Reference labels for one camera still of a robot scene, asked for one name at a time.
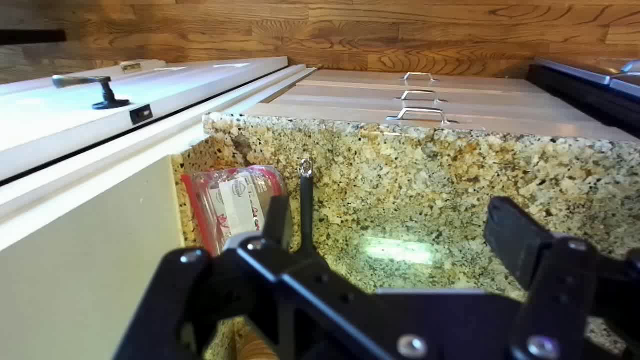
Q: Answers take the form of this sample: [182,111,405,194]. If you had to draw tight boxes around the black spatula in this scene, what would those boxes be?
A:
[295,157,318,259]

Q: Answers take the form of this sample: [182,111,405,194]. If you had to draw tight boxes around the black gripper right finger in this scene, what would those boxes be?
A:
[481,197,640,360]

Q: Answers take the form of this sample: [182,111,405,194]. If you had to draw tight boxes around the dark door lever handle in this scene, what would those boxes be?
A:
[50,73,132,113]

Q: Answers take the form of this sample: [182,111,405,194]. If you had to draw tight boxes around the metal wire rack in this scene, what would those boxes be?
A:
[384,68,459,131]

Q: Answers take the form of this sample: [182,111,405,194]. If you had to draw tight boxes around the clear plastic food bag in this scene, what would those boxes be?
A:
[178,165,289,259]

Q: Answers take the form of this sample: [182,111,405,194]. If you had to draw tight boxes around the dark wooden table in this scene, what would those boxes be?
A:
[525,56,640,141]

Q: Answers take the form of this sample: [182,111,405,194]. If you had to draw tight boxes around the white door frame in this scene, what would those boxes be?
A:
[0,63,318,252]

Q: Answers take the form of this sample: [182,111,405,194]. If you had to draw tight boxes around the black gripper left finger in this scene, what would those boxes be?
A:
[111,192,365,360]

